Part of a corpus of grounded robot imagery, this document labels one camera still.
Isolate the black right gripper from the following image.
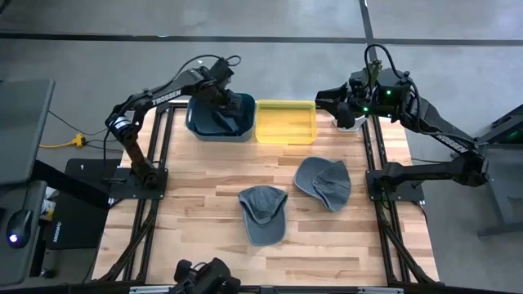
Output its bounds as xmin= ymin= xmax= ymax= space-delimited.
xmin=314 ymin=82 xmax=379 ymax=130

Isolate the dark cloth pile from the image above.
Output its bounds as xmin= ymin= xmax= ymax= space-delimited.
xmin=210 ymin=108 xmax=244 ymax=136

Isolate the teal plastic bin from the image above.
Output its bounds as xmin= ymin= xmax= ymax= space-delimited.
xmin=185 ymin=92 xmax=257 ymax=143

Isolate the yellow plastic bin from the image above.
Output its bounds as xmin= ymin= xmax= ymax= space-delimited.
xmin=254 ymin=99 xmax=318 ymax=145

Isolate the grey denim cap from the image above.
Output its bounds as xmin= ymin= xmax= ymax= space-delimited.
xmin=238 ymin=185 xmax=289 ymax=247
xmin=293 ymin=156 xmax=353 ymax=213

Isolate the black Trossen case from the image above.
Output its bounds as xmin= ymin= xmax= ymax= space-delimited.
xmin=44 ymin=158 xmax=123 ymax=250

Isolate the grey side desk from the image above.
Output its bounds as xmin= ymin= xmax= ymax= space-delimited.
xmin=0 ymin=79 xmax=56 ymax=287

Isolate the black computer mouse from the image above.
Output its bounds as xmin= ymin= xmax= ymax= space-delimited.
xmin=6 ymin=208 xmax=34 ymax=249

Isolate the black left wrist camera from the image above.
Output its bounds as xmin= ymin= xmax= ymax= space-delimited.
xmin=208 ymin=58 xmax=235 ymax=82

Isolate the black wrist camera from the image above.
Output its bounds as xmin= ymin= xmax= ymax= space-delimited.
xmin=349 ymin=69 xmax=373 ymax=89
xmin=208 ymin=58 xmax=235 ymax=82

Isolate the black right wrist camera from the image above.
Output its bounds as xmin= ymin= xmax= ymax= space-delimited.
xmin=349 ymin=69 xmax=373 ymax=89

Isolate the yellow power cord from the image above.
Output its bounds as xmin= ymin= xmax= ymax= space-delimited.
xmin=39 ymin=133 xmax=87 ymax=149

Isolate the silver frame bracket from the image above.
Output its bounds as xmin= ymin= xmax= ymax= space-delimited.
xmin=129 ymin=286 xmax=172 ymax=294
xmin=358 ymin=287 xmax=404 ymax=294

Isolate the black aluminium table frame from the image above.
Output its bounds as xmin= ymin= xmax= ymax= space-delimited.
xmin=83 ymin=100 xmax=440 ymax=294

